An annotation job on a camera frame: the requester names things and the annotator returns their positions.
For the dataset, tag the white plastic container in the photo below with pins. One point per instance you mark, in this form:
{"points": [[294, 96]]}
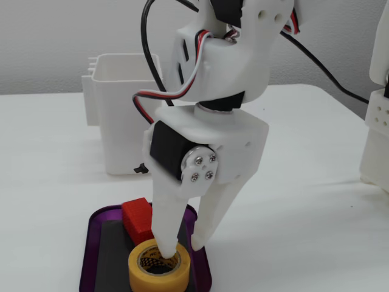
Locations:
{"points": [[121, 121]]}

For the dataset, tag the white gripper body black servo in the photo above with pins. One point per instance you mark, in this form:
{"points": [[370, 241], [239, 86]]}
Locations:
{"points": [[240, 137]]}

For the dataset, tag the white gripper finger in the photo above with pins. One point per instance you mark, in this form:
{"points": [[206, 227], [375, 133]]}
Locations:
{"points": [[165, 213], [212, 210]]}

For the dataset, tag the red textured block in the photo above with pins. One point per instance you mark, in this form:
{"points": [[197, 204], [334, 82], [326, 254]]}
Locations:
{"points": [[136, 219]]}

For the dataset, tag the yellow masking tape roll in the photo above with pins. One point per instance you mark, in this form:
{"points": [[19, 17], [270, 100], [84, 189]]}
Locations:
{"points": [[158, 278]]}

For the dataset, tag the black zip tie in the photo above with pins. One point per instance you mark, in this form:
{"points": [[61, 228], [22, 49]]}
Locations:
{"points": [[141, 168]]}

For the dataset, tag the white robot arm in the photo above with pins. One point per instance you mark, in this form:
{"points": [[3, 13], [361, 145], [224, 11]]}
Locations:
{"points": [[231, 73]]}

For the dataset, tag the purple metal tray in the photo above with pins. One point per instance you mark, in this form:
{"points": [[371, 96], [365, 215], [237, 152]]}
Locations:
{"points": [[91, 243]]}

